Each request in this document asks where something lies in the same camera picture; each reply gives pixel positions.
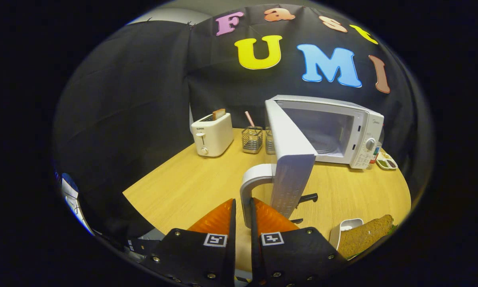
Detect clear bottle with red cap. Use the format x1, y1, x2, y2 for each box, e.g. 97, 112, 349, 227
368, 128, 384, 165

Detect wire mesh holder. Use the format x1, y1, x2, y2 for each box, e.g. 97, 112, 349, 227
265, 127, 276, 155
241, 126, 263, 154

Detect brown bread lettuce sandwich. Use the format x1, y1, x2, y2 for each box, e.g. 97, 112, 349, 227
338, 214, 397, 259

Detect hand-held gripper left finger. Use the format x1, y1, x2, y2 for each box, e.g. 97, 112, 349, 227
141, 198, 237, 287

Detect white and blue object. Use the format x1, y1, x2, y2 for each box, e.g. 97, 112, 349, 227
60, 172, 94, 236

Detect white divided dish of beans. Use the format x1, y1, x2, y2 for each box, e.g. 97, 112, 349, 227
376, 149, 399, 171

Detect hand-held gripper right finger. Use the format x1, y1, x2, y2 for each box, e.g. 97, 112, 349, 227
250, 197, 349, 287

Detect small white tray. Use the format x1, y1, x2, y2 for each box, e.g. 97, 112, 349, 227
329, 218, 364, 252

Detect white toaster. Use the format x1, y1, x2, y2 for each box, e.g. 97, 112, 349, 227
191, 113, 234, 157

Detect white microwave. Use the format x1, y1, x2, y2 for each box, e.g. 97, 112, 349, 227
240, 95, 384, 230

